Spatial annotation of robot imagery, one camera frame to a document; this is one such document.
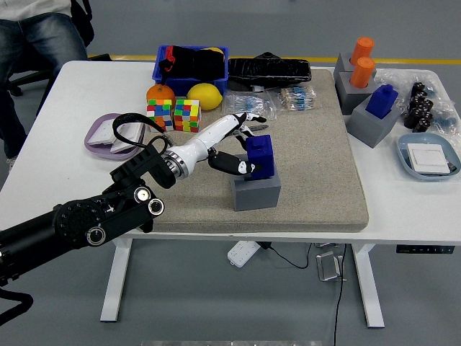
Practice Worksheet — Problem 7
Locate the black office chair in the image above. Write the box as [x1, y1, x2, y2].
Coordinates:
[5, 0, 113, 117]

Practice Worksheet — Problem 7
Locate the silver metal bracket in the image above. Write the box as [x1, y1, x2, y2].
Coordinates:
[315, 251, 349, 283]

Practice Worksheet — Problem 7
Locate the grey-brown table mat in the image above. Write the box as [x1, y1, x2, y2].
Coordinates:
[129, 68, 370, 234]

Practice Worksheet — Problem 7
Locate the orange cylinder seal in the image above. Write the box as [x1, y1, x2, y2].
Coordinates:
[349, 36, 375, 66]
[349, 56, 376, 89]

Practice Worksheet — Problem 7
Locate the black table control panel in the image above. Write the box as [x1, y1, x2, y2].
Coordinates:
[395, 244, 455, 254]

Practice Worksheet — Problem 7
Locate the yellow lemon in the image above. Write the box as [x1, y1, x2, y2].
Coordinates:
[186, 82, 223, 111]

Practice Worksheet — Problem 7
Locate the clear bag of blue parts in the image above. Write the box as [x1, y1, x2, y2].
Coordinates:
[430, 102, 461, 136]

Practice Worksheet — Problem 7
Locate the clear bag of black capacitors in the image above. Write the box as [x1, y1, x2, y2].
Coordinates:
[395, 70, 455, 134]

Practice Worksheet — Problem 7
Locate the white power strip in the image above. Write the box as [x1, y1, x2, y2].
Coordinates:
[226, 240, 261, 269]

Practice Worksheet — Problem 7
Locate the person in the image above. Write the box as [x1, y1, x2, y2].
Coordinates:
[0, 0, 89, 174]

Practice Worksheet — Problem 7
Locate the multicolour puzzle cube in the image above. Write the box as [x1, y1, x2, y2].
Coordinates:
[174, 99, 201, 133]
[146, 99, 174, 133]

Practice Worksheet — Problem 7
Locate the blue square seal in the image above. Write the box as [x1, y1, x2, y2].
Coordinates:
[246, 134, 276, 180]
[365, 84, 399, 120]

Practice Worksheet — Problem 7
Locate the white wall switch panel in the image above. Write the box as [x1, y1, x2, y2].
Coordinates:
[88, 116, 127, 146]
[109, 118, 146, 154]
[406, 143, 453, 177]

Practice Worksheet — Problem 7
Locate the orange fruit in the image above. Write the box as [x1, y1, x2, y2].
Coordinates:
[146, 84, 176, 105]

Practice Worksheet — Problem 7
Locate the clear bag of blue resistors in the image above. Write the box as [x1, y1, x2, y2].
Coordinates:
[221, 89, 279, 120]

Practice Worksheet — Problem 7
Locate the black power cable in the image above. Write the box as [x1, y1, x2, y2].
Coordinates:
[268, 243, 311, 270]

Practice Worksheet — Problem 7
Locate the clear bag of brown resistors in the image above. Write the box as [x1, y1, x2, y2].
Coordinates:
[268, 86, 318, 113]

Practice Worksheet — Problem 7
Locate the white table leg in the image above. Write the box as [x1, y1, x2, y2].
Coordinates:
[99, 237, 133, 323]
[352, 243, 385, 329]

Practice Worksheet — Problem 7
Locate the long black floor cable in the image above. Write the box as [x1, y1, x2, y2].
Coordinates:
[331, 244, 347, 346]

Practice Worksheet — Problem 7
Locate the black cloth bag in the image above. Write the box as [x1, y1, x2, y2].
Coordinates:
[158, 45, 226, 80]

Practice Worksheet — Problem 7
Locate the clear plastic bag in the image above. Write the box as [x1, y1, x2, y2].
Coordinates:
[374, 68, 415, 94]

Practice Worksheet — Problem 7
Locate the blue plastic bin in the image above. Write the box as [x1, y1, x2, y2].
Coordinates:
[151, 45, 230, 95]

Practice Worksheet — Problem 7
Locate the grey round-hole seal holder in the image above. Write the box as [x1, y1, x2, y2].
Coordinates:
[333, 52, 377, 87]
[334, 70, 377, 116]

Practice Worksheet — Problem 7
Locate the purple plastic tray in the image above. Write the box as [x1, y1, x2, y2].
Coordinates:
[84, 112, 146, 162]

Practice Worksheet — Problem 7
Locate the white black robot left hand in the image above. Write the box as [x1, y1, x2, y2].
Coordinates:
[171, 111, 268, 177]

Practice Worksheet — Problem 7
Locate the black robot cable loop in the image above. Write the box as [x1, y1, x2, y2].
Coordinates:
[0, 286, 34, 327]

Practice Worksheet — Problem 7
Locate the black plastic-wrapped long object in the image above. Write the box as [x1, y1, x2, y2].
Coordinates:
[228, 51, 313, 87]

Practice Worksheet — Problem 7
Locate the grey square seal holder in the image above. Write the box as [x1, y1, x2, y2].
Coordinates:
[232, 172, 282, 212]
[346, 94, 403, 148]

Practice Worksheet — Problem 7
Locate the light blue plastic tray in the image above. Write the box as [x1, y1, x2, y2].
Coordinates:
[395, 132, 461, 182]

